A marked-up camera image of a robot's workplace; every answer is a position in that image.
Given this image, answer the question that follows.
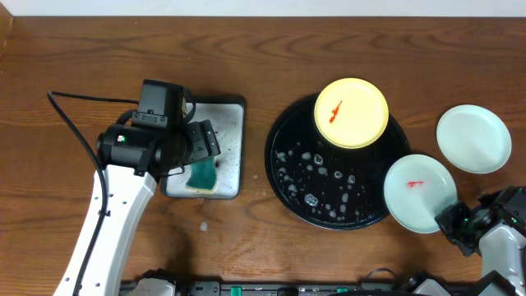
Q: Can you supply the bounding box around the green scrubbing sponge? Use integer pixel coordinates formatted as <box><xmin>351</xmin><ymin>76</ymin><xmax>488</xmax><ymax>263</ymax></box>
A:
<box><xmin>186</xmin><ymin>158</ymin><xmax>217</xmax><ymax>192</ymax></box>

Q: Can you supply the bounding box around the mint plate with small stain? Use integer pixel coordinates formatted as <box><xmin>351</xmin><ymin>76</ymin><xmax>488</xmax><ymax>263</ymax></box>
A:
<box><xmin>384</xmin><ymin>154</ymin><xmax>458</xmax><ymax>234</ymax></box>

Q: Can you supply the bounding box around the mint plate with long stain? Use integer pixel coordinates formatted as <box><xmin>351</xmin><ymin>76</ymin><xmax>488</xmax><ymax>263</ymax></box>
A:
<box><xmin>436</xmin><ymin>104</ymin><xmax>512</xmax><ymax>174</ymax></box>

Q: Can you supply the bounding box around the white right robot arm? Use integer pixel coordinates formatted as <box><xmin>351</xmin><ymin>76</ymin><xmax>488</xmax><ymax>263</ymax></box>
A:
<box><xmin>435</xmin><ymin>187</ymin><xmax>525</xmax><ymax>296</ymax></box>

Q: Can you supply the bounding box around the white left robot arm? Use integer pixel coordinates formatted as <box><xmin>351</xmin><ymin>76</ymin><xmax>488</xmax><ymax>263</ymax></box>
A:
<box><xmin>55</xmin><ymin>120</ymin><xmax>221</xmax><ymax>295</ymax></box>

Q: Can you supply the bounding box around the black rectangular soapy water tray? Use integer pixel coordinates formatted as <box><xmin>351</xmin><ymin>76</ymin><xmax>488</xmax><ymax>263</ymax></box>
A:
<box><xmin>160</xmin><ymin>96</ymin><xmax>245</xmax><ymax>199</ymax></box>

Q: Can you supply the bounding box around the round black tray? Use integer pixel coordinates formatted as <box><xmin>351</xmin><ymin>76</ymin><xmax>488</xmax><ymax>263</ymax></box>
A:
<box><xmin>265</xmin><ymin>95</ymin><xmax>410</xmax><ymax>230</ymax></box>

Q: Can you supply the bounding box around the yellow plate with red stain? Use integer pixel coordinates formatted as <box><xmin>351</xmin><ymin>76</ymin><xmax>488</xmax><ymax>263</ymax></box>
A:
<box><xmin>313</xmin><ymin>78</ymin><xmax>390</xmax><ymax>150</ymax></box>

